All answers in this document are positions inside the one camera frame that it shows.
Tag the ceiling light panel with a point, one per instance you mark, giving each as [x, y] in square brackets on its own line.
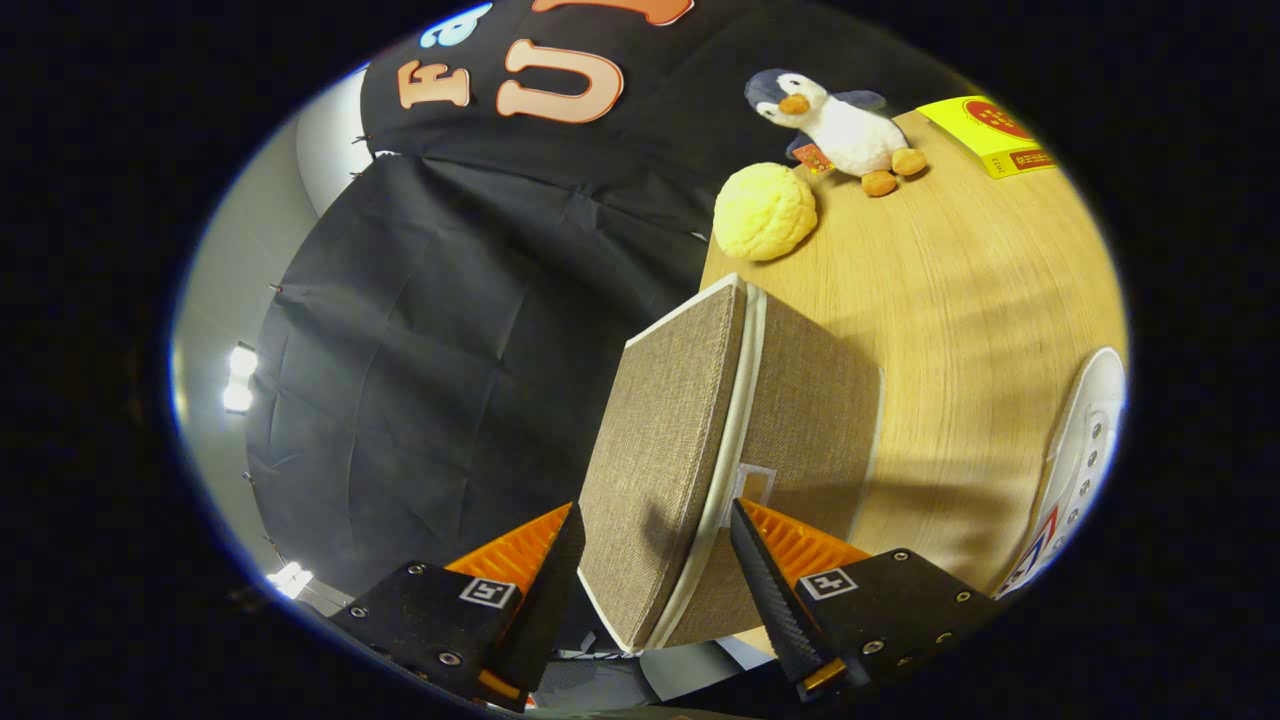
[290, 580]
[240, 380]

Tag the yellow squishy bread toy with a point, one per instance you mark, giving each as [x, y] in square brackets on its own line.
[765, 212]

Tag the penguin plush toy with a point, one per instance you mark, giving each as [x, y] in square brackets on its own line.
[850, 130]

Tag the yellow book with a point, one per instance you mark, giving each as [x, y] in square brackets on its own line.
[985, 135]

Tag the white shoe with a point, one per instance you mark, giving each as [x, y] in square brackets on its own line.
[1085, 440]

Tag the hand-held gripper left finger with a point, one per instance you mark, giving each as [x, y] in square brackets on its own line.
[555, 590]

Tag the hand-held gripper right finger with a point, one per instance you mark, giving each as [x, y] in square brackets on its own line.
[770, 590]

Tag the brown fabric storage box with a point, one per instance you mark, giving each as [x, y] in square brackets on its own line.
[660, 450]

